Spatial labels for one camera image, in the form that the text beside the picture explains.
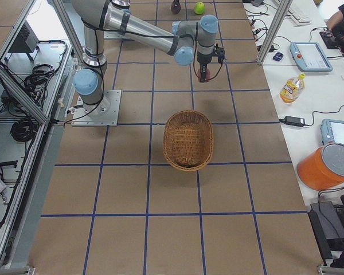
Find blue teach pendant near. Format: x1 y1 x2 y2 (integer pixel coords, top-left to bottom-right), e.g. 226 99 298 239
320 119 344 144

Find green apple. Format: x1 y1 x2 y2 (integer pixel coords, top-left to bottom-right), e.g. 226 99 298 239
194 1 205 15

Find blue teach pendant far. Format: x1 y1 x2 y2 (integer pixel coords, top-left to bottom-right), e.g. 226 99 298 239
290 42 333 72

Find orange bucket with grey lid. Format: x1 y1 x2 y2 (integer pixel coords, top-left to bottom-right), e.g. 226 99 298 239
296 142 344 191

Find dark red apple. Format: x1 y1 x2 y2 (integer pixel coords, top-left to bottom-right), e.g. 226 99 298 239
171 0 181 14

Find black power adapter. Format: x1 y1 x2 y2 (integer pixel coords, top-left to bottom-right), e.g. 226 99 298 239
279 116 306 127

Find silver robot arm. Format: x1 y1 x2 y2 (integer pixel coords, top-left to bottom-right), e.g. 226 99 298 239
71 1 225 83

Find blue teach pendant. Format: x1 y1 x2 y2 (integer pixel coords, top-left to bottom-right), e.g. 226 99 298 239
320 119 344 144
290 42 333 72

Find aluminium frame post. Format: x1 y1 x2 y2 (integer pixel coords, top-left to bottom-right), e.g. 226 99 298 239
257 0 292 65

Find black box on table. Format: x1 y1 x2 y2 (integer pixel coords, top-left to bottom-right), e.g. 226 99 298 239
308 202 344 262

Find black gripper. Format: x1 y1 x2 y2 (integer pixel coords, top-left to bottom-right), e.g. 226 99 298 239
197 44 225 83

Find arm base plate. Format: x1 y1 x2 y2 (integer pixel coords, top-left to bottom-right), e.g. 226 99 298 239
104 31 132 41
71 89 122 127

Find blue computer mouse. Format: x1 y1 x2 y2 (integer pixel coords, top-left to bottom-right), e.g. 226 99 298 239
272 52 284 61

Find coiled black cables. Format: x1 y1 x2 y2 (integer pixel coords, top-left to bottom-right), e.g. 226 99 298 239
10 117 36 143

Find brown wicker basket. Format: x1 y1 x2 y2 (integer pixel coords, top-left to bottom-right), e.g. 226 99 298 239
163 110 213 172

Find grey control box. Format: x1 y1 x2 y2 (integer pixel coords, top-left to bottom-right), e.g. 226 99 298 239
8 21 39 61

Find white keyboard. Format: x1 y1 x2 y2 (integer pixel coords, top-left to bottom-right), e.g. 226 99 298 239
287 1 312 26

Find yellow juice bottle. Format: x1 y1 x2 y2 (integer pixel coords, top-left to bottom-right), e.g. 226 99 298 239
279 73 306 103

